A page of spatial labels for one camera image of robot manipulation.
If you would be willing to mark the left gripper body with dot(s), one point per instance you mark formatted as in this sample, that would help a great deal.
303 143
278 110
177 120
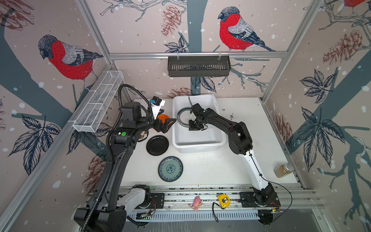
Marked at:
151 123

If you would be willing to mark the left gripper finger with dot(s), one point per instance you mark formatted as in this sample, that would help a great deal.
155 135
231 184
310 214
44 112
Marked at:
164 129
169 122

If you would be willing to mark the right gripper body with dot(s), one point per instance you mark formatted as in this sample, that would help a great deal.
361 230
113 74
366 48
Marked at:
197 120

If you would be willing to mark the white plate green red rim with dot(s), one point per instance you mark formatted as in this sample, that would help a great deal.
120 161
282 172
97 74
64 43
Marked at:
184 116

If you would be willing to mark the black plate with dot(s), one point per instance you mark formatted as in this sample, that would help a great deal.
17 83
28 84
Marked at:
157 145

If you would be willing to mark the green patterned plate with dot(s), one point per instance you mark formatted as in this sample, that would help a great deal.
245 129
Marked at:
170 169

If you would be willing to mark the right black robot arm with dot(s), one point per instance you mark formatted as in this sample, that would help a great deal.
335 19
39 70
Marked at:
240 143

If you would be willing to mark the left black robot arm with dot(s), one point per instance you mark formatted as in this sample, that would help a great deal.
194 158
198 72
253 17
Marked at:
102 213

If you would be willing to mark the white plastic bin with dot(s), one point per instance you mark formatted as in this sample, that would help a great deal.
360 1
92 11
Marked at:
187 141

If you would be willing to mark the orange plate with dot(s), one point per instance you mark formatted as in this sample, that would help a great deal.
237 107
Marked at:
164 118

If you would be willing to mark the pink toy figure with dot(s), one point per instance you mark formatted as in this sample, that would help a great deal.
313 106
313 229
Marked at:
196 203

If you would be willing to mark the yellow tape measure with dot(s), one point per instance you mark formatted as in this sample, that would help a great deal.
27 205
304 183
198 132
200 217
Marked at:
224 201

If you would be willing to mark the small circuit board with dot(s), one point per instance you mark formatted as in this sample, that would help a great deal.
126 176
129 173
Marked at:
143 216

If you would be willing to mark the glass jar brown contents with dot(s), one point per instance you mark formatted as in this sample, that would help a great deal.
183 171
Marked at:
283 170

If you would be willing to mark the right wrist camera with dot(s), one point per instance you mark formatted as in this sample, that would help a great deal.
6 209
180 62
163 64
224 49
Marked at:
196 109

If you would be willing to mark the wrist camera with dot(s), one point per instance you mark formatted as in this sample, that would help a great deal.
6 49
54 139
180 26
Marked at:
156 105
196 109

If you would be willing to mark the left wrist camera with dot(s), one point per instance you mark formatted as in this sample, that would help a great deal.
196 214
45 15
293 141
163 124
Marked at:
156 105

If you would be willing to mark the black hanging wall basket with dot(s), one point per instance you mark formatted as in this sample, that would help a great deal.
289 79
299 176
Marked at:
199 66

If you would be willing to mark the white wire mesh shelf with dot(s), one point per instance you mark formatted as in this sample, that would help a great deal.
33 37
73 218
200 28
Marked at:
95 109

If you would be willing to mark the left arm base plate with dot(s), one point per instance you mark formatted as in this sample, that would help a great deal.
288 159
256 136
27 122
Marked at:
156 202

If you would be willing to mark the aluminium horizontal frame bar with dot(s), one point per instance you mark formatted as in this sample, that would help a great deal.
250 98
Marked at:
234 55

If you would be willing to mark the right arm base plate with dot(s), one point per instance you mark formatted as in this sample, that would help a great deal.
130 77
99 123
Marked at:
250 200

